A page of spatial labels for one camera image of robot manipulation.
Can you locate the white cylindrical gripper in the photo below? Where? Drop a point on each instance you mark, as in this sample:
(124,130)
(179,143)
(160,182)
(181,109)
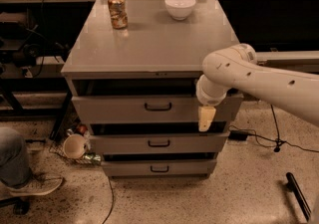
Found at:
(208,99)

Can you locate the grey top drawer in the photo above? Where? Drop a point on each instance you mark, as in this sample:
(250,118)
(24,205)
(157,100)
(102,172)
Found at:
(136,109)

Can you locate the grey drawer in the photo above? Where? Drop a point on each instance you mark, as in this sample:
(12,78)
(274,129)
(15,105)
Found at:
(158,143)
(159,168)
(136,109)

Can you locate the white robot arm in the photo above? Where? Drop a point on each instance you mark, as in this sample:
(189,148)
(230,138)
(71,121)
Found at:
(236,67)

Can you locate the grey middle drawer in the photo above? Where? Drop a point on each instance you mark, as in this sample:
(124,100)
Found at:
(158,143)

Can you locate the grey bottom drawer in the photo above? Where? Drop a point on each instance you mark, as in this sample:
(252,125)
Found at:
(159,168)

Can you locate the grey metal drawer cabinet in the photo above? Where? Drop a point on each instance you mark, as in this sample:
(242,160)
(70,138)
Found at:
(154,56)

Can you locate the white ceramic bowl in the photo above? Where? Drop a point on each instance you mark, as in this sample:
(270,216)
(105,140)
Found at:
(179,9)

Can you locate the black tube bottom right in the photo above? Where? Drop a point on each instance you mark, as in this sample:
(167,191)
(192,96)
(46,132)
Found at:
(293,186)

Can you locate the orange crushed soda can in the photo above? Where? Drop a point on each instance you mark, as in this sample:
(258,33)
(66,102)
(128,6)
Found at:
(118,14)

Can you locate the grey sneaker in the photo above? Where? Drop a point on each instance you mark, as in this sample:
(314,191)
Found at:
(38,186)

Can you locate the dark machinery on left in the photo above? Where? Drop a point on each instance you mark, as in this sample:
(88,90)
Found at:
(22,45)

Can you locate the person's leg in jeans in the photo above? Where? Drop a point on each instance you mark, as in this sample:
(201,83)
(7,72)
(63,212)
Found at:
(15,171)

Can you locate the black office chair base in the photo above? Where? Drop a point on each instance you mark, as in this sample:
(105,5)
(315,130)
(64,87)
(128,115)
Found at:
(20,207)

